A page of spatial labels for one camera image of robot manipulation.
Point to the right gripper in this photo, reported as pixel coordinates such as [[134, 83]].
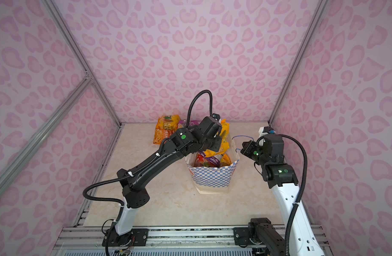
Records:
[[247, 151]]

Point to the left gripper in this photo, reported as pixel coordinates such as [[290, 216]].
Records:
[[217, 145]]

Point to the yellow mango candy bag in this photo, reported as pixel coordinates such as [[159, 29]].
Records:
[[224, 146], [225, 161]]

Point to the red fruit candy bag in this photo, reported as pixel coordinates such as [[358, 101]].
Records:
[[201, 161]]

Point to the white blue checkered paper bag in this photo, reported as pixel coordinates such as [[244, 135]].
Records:
[[211, 181]]

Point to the orange snack packet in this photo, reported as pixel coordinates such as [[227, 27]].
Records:
[[161, 134]]

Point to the purple snack packet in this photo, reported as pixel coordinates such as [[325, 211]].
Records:
[[212, 161]]

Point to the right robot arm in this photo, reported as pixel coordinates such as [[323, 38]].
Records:
[[299, 240]]

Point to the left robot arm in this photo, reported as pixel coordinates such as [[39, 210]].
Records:
[[183, 142]]

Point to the yellow orange candy bag back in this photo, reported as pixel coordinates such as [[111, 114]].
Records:
[[169, 122]]

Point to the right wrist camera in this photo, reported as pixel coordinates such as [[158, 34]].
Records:
[[262, 132]]

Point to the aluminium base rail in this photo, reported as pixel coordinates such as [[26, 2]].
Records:
[[164, 240]]

